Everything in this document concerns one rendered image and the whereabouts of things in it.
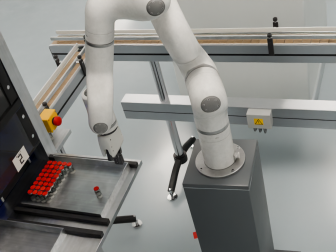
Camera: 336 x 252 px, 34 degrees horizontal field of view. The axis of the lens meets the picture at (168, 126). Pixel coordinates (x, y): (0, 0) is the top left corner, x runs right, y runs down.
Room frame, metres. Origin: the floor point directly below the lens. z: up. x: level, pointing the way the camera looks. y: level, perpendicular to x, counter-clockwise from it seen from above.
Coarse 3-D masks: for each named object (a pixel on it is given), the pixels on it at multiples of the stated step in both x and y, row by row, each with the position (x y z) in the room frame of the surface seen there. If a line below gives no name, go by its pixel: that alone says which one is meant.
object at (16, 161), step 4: (24, 148) 1.71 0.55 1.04; (20, 152) 1.69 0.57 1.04; (24, 152) 1.70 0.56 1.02; (16, 156) 1.66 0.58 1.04; (20, 156) 1.68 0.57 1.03; (24, 156) 1.69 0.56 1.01; (28, 156) 1.71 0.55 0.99; (12, 160) 1.64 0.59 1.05; (16, 160) 1.65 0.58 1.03; (24, 160) 1.68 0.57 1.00; (16, 164) 1.65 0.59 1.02; (20, 164) 1.66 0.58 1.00; (16, 168) 1.64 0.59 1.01; (20, 168) 1.65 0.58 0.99
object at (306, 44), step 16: (64, 32) 2.70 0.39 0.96; (80, 32) 2.65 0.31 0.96; (128, 32) 2.51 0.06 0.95; (144, 32) 2.47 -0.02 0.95; (208, 32) 2.34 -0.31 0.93; (224, 32) 2.30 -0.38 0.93; (240, 32) 2.26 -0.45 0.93; (256, 32) 2.22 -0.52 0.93; (272, 32) 2.18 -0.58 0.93; (288, 32) 2.15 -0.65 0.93; (304, 32) 2.11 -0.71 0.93; (320, 32) 2.08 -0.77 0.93; (64, 48) 2.60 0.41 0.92; (80, 48) 2.56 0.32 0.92; (128, 48) 2.42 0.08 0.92; (144, 48) 2.38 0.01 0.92; (160, 48) 2.34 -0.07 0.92; (208, 48) 2.22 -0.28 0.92; (224, 48) 2.18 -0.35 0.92; (240, 48) 2.15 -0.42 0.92; (256, 48) 2.11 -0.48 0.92; (272, 48) 2.07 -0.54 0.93; (288, 48) 2.04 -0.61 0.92; (304, 48) 2.01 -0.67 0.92; (320, 48) 1.98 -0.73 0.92
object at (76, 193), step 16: (64, 160) 1.75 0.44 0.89; (80, 160) 1.71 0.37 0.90; (96, 160) 1.67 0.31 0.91; (80, 176) 1.64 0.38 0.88; (96, 176) 1.61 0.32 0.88; (112, 176) 1.59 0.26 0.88; (64, 192) 1.57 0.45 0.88; (80, 192) 1.55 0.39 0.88; (112, 192) 1.47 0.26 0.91; (48, 208) 1.49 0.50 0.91; (64, 208) 1.46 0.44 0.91; (80, 208) 1.47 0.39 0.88; (96, 208) 1.45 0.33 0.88
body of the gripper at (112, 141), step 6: (114, 132) 1.53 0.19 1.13; (120, 132) 1.57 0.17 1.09; (102, 138) 1.51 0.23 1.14; (108, 138) 1.50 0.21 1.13; (114, 138) 1.52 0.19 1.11; (120, 138) 1.56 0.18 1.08; (102, 144) 1.51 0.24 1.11; (108, 144) 1.50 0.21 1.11; (114, 144) 1.51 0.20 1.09; (120, 144) 1.55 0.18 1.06; (102, 150) 1.51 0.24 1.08; (108, 150) 1.50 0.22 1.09; (114, 150) 1.51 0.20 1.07
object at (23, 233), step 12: (0, 228) 1.48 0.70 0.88; (12, 228) 1.46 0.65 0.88; (24, 228) 1.45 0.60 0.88; (36, 228) 1.42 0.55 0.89; (48, 228) 1.39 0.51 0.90; (60, 228) 1.37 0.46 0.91; (0, 240) 1.42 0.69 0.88; (12, 240) 1.41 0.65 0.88; (24, 240) 1.39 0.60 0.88; (36, 240) 1.37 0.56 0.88; (48, 240) 1.36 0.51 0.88; (60, 240) 1.33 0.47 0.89
